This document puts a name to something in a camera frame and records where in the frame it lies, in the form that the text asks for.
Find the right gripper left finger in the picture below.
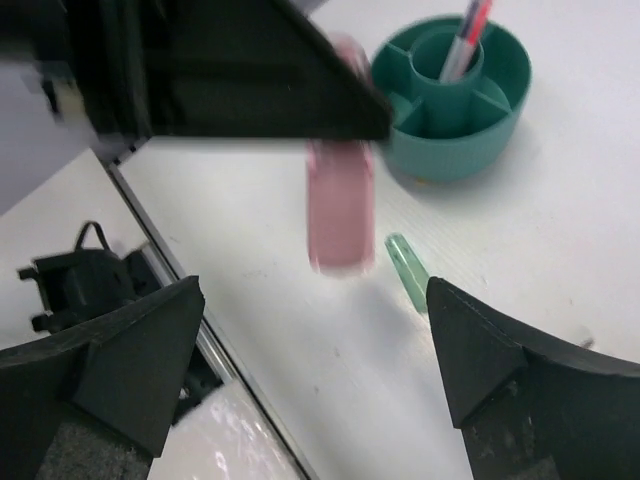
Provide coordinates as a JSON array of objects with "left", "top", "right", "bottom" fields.
[{"left": 1, "top": 276, "right": 204, "bottom": 479}]

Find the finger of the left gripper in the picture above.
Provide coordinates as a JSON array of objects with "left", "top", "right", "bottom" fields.
[{"left": 65, "top": 1, "right": 391, "bottom": 140}]

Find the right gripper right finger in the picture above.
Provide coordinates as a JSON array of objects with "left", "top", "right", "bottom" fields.
[{"left": 426, "top": 277, "right": 639, "bottom": 479}]

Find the pink pen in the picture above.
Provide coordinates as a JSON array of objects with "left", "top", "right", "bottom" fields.
[{"left": 457, "top": 0, "right": 493, "bottom": 76}]

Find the teal round divided container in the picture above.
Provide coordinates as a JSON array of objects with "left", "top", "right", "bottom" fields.
[{"left": 371, "top": 15, "right": 532, "bottom": 182}]

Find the pink highlighter cap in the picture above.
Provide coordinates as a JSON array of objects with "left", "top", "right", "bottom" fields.
[{"left": 307, "top": 140, "right": 375, "bottom": 272}]

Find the silver foil base cover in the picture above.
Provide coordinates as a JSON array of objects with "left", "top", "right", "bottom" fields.
[{"left": 149, "top": 381, "right": 300, "bottom": 480}]

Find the green highlighter cap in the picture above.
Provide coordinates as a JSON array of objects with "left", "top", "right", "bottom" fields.
[{"left": 384, "top": 233, "right": 430, "bottom": 314}]

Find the front aluminium rail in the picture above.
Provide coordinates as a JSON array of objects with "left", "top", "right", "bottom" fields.
[{"left": 107, "top": 159, "right": 321, "bottom": 480}]

